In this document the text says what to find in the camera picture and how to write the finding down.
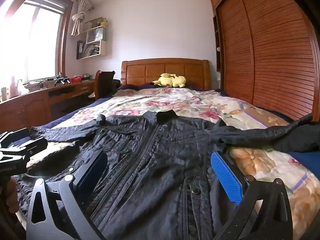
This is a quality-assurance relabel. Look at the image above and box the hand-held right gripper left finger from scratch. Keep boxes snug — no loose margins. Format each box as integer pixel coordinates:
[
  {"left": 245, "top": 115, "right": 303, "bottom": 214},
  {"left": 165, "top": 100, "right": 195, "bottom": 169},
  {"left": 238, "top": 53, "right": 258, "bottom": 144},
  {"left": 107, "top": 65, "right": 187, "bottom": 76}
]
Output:
[{"left": 26, "top": 151, "right": 108, "bottom": 240}]

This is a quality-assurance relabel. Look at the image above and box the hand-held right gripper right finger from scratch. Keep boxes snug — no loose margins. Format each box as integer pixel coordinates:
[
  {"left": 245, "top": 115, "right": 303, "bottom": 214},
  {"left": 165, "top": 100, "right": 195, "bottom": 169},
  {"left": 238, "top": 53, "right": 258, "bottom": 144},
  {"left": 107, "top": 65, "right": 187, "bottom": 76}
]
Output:
[{"left": 211, "top": 151, "right": 293, "bottom": 240}]

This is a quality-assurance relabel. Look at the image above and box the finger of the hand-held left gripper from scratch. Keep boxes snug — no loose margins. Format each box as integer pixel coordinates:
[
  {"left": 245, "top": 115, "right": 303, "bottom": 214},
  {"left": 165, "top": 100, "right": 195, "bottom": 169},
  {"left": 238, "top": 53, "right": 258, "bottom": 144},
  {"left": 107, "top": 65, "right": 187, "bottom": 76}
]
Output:
[
  {"left": 15, "top": 138, "right": 48, "bottom": 155},
  {"left": 0, "top": 128, "right": 28, "bottom": 145}
]

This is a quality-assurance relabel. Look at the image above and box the black quilted jacket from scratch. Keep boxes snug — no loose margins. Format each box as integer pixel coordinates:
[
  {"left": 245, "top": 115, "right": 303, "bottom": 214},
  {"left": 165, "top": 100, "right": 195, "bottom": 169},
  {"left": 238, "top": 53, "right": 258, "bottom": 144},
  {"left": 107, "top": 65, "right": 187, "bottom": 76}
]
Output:
[{"left": 15, "top": 110, "right": 320, "bottom": 240}]

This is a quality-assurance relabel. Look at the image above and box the person's left hand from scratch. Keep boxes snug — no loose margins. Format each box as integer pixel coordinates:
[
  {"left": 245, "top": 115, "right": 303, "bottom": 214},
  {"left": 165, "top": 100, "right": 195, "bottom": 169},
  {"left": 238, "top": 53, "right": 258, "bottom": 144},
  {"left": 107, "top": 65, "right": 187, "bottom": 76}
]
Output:
[{"left": 5, "top": 180, "right": 19, "bottom": 214}]

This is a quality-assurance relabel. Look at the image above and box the wooden desk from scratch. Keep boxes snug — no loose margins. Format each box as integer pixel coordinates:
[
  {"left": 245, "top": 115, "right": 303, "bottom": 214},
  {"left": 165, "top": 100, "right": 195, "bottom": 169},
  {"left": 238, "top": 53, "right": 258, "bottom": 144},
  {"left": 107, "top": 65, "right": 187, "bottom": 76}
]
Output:
[{"left": 0, "top": 79, "right": 97, "bottom": 135}]

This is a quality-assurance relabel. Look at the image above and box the pink bottle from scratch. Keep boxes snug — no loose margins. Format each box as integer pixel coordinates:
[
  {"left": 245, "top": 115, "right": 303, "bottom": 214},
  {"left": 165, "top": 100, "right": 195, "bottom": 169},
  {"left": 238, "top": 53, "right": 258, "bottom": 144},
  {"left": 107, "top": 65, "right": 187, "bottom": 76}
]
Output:
[{"left": 9, "top": 76, "right": 19, "bottom": 98}]

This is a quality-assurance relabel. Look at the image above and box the black device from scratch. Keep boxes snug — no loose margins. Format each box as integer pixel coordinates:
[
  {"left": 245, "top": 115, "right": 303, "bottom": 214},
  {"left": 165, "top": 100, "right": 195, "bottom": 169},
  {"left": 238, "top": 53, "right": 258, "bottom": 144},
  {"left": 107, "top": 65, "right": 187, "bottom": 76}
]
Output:
[{"left": 54, "top": 73, "right": 70, "bottom": 87}]

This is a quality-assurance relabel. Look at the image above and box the floral quilt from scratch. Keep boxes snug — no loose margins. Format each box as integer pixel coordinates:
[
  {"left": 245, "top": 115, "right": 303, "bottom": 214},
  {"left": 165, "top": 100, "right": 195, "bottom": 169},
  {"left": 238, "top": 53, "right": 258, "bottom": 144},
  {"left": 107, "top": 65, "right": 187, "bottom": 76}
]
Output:
[{"left": 25, "top": 86, "right": 320, "bottom": 230}]

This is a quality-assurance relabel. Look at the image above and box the wooden chair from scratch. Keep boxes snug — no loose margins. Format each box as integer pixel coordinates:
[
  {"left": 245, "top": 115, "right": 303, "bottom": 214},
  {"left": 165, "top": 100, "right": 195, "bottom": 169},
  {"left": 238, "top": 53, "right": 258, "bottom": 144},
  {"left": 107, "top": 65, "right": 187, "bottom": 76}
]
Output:
[{"left": 94, "top": 70, "right": 116, "bottom": 100}]

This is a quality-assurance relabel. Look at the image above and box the yellow plush toy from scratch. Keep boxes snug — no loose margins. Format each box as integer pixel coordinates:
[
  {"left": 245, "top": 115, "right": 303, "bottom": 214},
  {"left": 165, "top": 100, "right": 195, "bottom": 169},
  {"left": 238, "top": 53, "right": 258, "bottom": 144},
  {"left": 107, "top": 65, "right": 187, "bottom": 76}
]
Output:
[{"left": 152, "top": 73, "right": 187, "bottom": 88}]

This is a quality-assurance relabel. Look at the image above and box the wooden bed headboard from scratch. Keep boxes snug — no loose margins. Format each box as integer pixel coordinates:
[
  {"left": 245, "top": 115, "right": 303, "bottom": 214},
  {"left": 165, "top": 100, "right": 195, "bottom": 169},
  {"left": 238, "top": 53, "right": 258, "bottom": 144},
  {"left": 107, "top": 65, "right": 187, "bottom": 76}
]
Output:
[{"left": 121, "top": 58, "right": 210, "bottom": 90}]

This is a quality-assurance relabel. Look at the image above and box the wooden slatted wardrobe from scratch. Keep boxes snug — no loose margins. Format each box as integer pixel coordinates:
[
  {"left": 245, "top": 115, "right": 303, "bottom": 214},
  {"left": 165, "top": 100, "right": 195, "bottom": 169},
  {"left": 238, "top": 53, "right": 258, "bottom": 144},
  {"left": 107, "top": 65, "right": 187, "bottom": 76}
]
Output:
[{"left": 209, "top": 0, "right": 320, "bottom": 123}]

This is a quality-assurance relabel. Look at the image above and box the tied beige curtain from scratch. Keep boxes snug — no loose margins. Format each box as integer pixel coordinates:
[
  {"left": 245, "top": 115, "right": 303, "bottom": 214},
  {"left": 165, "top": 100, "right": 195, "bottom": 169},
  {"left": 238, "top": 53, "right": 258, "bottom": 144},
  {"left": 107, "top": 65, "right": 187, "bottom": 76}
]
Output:
[{"left": 71, "top": 0, "right": 93, "bottom": 37}]

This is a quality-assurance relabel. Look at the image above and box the window with wooden frame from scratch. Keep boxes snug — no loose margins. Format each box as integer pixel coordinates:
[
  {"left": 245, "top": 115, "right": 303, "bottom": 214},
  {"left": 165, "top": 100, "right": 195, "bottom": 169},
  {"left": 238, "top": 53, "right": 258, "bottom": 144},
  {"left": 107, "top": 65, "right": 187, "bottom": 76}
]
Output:
[{"left": 0, "top": 0, "right": 74, "bottom": 83}]

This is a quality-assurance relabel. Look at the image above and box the white wall shelf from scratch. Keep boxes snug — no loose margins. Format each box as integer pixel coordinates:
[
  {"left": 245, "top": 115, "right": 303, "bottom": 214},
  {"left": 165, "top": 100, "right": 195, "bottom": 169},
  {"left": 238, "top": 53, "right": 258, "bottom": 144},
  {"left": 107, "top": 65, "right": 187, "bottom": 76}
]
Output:
[{"left": 76, "top": 17, "right": 108, "bottom": 60}]

